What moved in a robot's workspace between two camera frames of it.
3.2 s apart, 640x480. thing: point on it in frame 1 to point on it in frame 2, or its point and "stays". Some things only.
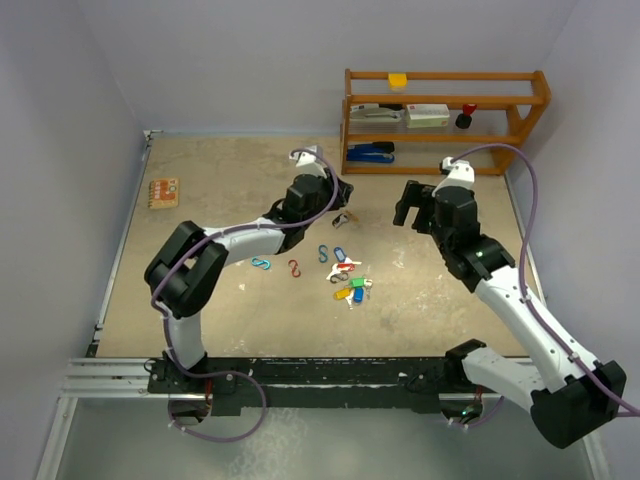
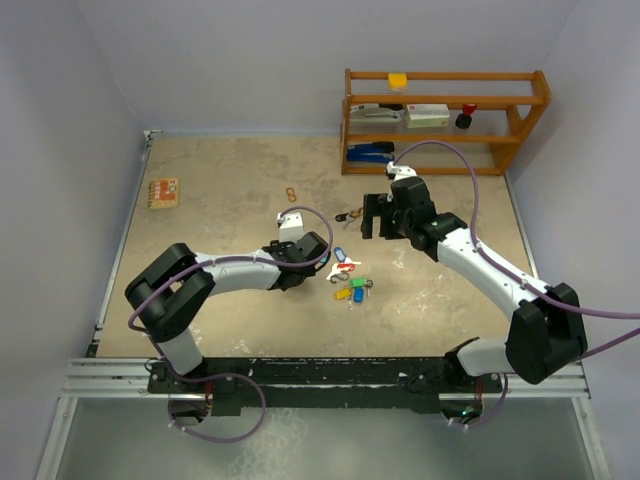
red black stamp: [463, 120] stays
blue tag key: [358, 295] stays
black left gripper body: [338, 203] to [303, 274]
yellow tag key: [341, 293] stays
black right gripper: [415, 195] to [374, 206]
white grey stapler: [373, 113] stays
